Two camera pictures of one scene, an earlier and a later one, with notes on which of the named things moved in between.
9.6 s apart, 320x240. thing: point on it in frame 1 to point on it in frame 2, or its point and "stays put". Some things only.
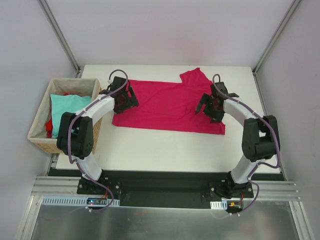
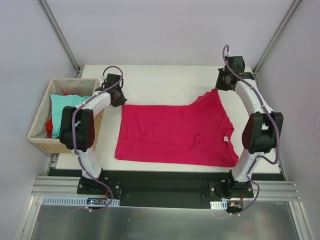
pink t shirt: [170, 106] to [201, 134]
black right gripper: [207, 105] to [220, 83]
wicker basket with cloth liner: [37, 135] stays put
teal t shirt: [61, 103] stays put
